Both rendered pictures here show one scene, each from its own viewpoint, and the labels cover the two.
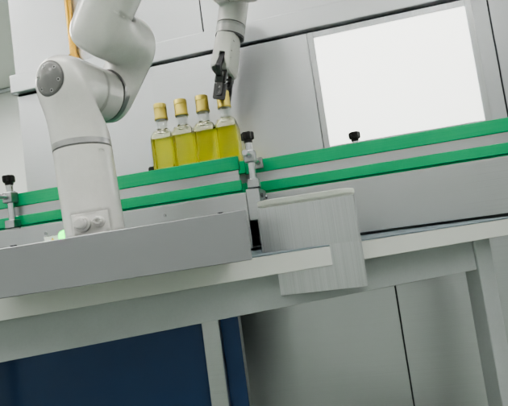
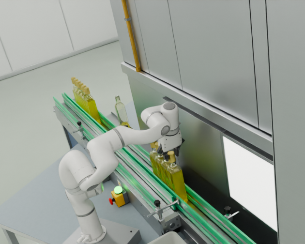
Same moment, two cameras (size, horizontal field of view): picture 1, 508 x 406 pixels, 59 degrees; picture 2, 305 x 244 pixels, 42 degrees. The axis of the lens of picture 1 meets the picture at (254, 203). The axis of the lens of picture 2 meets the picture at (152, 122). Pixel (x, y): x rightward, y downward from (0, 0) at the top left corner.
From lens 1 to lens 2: 1.85 m
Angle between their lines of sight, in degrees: 63
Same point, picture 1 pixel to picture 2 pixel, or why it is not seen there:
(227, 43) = (162, 141)
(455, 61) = not seen: hidden behind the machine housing
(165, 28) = (168, 76)
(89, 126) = (79, 212)
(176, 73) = not seen: hidden behind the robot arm
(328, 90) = (230, 169)
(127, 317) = not seen: outside the picture
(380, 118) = (251, 203)
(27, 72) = (125, 66)
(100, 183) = (85, 227)
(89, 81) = (76, 199)
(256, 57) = (199, 126)
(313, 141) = (223, 188)
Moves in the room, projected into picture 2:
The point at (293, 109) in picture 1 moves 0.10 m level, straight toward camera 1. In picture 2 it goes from (215, 165) to (197, 176)
